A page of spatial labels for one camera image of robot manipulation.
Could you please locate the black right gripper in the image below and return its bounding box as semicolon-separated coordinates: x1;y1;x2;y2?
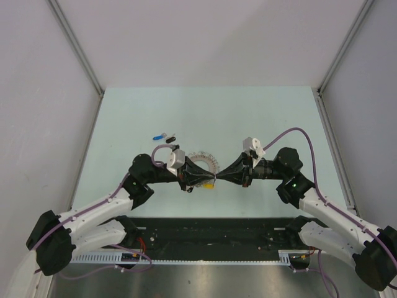
216;152;286;188

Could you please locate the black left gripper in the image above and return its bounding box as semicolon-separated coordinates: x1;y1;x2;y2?
145;156;215;191

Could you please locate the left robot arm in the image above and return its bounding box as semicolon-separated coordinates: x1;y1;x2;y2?
26;150;216;276

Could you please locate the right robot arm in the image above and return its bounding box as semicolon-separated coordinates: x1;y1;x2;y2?
216;147;396;292

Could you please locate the yellow key tag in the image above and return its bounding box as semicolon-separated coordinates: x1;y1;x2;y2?
202;183;215;189

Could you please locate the black key tag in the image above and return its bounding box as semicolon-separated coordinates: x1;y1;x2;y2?
166;136;176;144

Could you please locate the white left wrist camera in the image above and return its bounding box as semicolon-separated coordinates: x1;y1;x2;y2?
166;145;185;174

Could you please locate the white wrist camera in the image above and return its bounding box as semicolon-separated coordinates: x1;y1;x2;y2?
166;145;185;174
243;137;265;168

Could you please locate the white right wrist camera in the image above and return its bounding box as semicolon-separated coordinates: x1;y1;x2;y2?
243;137;265;168

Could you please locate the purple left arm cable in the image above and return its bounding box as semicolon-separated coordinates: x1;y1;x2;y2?
29;144;177;274

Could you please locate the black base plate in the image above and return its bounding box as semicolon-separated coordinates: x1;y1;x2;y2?
131;215;310;259

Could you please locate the white slotted cable duct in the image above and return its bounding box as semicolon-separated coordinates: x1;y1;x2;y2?
71;247;309;266

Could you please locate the left aluminium frame post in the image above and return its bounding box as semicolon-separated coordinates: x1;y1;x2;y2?
46;0;104;99

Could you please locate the aluminium frame post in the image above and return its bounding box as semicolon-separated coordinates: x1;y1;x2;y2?
46;0;104;99
317;0;377;95

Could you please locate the right aluminium frame post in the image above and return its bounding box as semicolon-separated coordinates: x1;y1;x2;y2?
317;0;377;95

